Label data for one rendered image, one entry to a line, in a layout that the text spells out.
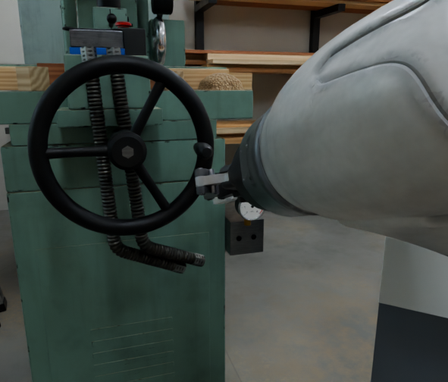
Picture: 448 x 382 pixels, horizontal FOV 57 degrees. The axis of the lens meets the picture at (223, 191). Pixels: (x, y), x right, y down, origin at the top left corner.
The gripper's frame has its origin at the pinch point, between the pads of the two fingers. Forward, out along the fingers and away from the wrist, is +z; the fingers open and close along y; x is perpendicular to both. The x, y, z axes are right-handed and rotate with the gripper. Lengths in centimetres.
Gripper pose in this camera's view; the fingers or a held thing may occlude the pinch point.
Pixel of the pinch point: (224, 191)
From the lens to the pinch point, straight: 53.9
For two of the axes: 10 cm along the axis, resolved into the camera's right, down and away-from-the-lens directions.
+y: -9.6, 0.8, -2.7
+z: -2.6, 1.1, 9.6
